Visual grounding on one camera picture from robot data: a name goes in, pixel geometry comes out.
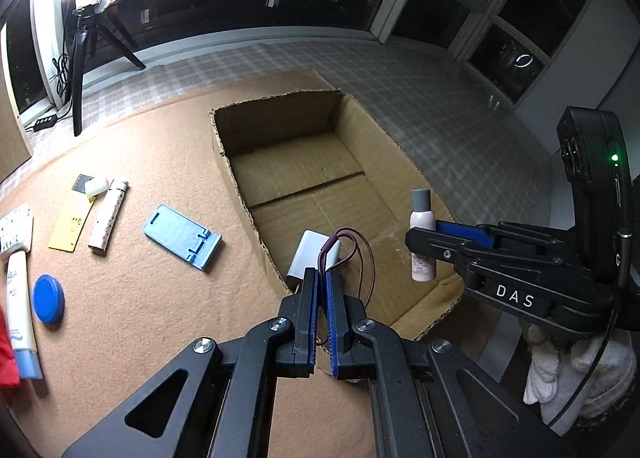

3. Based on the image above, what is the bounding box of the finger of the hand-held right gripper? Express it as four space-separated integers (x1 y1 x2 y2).
435 219 577 259
405 226 502 285

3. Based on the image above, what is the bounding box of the red snack packet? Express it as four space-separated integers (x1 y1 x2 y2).
0 307 22 387

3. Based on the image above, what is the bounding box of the white window mullion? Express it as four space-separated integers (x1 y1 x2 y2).
369 0 427 45

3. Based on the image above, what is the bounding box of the white sunscreen tube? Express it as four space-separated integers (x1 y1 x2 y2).
6 250 45 381

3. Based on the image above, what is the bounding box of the cardboard box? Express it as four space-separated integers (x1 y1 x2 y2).
209 68 468 343

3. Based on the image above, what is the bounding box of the checked tablecloth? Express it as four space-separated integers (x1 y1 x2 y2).
20 38 571 259

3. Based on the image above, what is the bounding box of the white tissue pack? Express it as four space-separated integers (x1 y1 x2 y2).
0 204 35 255

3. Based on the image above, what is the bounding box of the black cable controller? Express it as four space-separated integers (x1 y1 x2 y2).
27 112 57 132

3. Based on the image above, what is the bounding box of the small white grey-capped bottle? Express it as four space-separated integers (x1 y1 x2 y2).
408 188 439 283

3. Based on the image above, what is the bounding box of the wooden board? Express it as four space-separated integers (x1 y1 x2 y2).
0 72 34 185

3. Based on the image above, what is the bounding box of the purple cable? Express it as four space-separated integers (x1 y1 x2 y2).
317 227 379 309

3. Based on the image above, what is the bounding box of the yellow card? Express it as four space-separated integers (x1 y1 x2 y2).
48 192 96 253

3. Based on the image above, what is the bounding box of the blue phone stand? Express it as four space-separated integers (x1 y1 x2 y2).
143 204 222 273

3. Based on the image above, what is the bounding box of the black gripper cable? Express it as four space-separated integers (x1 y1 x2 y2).
544 228 632 430

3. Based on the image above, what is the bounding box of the black tripod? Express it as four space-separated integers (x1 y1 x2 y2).
69 0 147 137

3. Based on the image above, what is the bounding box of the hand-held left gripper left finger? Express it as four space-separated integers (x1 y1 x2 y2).
60 267 321 458

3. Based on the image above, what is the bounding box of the person's right hand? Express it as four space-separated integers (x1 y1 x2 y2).
522 323 638 423

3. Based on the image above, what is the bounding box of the white floral lighter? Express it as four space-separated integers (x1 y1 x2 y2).
88 179 130 255

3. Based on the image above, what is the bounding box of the blue round lid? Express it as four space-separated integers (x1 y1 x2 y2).
32 274 66 327

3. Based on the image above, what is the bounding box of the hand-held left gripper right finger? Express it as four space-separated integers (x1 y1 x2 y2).
324 269 571 458

